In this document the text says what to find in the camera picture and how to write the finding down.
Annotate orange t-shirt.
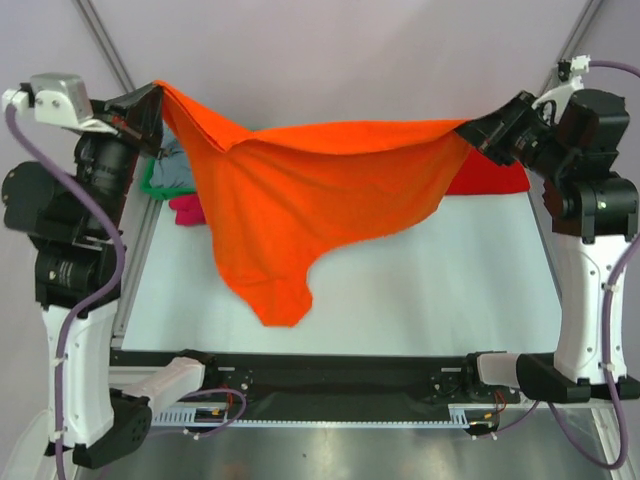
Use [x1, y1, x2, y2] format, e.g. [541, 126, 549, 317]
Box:
[163, 85, 470, 327]

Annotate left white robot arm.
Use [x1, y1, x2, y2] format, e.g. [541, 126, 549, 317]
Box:
[1, 74, 220, 470]

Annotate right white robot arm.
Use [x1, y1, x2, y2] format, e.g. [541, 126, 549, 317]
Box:
[456, 89, 639, 404]

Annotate grey t-shirt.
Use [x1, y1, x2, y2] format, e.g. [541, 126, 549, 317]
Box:
[150, 139, 195, 188]

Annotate folded red t-shirt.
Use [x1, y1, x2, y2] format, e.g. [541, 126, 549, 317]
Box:
[446, 150, 530, 196]

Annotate green plastic bin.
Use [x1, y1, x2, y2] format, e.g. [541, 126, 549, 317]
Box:
[140, 158, 196, 201]

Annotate magenta t-shirt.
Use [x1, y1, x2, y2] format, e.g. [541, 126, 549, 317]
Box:
[169, 194, 206, 227]

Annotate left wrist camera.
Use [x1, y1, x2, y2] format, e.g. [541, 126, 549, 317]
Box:
[1, 73, 97, 131]

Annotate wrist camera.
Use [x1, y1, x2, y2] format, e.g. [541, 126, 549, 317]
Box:
[1, 73, 97, 131]
[532, 55, 591, 114]

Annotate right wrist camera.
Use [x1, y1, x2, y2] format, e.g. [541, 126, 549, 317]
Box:
[532, 55, 591, 114]

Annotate aluminium corner post left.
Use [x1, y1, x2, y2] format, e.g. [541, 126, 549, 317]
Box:
[71, 0, 136, 93]

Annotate aluminium corner post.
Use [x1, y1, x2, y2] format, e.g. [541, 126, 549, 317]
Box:
[544, 0, 605, 88]
[71, 0, 136, 93]

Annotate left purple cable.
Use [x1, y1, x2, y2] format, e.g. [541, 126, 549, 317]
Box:
[4, 104, 249, 480]

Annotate aluminium corner post right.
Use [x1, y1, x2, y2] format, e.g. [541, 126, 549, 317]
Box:
[544, 0, 605, 88]

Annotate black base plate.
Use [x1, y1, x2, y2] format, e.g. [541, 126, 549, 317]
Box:
[111, 350, 527, 421]

